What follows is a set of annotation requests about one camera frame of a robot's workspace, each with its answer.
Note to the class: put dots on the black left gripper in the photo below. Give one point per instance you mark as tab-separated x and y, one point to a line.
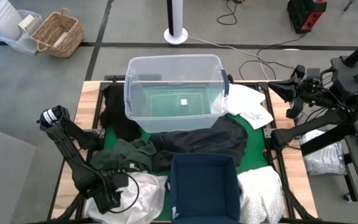
102	191

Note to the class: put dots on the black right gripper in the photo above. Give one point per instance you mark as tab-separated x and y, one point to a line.
309	91

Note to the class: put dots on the smooth white garment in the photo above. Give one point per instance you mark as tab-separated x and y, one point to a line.
148	199

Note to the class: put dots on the white printed t-shirt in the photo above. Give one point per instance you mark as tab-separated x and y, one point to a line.
244	99

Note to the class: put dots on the dark green garment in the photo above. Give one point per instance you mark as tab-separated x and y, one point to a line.
126	154

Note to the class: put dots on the large black garment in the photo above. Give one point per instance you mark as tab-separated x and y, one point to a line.
204	137

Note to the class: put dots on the textured white garment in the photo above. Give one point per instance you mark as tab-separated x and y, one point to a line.
259	196

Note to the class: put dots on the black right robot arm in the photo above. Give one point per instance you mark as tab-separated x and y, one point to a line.
315	124

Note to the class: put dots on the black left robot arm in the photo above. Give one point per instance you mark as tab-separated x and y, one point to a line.
79	174

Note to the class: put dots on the green table mat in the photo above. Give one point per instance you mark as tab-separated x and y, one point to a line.
253	155

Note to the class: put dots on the white plastic bag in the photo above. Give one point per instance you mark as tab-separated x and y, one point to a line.
325	155

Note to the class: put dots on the red black toolbox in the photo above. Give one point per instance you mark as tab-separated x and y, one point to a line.
306	15

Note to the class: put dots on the navy fabric bin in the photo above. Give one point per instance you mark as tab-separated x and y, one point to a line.
204	186

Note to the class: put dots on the clear plastic storage bin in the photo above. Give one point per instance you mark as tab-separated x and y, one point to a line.
176	93

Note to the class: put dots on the white tower fan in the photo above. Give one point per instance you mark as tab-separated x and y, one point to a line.
176	21

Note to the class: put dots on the wicker basket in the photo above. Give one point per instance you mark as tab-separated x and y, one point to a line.
57	34

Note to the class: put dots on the black aluminium table frame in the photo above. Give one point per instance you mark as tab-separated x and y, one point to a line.
269	105

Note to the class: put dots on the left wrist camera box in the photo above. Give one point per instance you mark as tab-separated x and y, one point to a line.
120	180

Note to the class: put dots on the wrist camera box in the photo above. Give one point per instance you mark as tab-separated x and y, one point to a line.
120	180
313	74

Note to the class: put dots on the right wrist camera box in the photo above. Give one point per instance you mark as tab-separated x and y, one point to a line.
313	74

